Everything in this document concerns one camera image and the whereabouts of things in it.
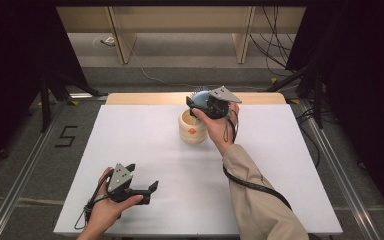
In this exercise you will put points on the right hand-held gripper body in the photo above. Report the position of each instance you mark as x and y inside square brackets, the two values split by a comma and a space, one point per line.
[218, 106]

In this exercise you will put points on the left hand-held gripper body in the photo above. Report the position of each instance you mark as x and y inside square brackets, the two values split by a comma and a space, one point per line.
[120, 180]

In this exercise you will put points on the light blue hairbrush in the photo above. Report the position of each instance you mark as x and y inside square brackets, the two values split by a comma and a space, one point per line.
[201, 97]

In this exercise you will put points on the cream ribbed cup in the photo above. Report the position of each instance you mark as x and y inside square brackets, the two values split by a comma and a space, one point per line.
[191, 136]

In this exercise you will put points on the person's right hand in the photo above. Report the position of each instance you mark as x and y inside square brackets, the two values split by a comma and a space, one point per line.
[220, 131]

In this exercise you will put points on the person's left hand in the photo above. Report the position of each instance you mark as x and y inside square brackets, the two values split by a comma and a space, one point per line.
[105, 210]

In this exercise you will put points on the white table board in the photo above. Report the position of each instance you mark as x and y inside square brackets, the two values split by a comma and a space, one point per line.
[130, 133]

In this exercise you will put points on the light wooden table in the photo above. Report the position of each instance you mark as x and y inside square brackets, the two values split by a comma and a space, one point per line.
[146, 99]

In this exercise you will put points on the beige wooden desk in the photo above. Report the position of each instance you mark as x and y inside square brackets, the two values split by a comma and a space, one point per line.
[180, 20]

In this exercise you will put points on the black metal stand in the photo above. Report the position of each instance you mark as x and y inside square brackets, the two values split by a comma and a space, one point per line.
[46, 100]
[318, 100]

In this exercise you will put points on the round floor socket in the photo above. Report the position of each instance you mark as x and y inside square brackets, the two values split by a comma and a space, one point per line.
[106, 41]

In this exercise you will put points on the black curtain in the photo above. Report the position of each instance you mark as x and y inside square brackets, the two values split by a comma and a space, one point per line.
[363, 83]
[10, 66]

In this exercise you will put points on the silver metal floor rail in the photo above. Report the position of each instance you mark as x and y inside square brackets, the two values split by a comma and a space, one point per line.
[346, 186]
[20, 181]

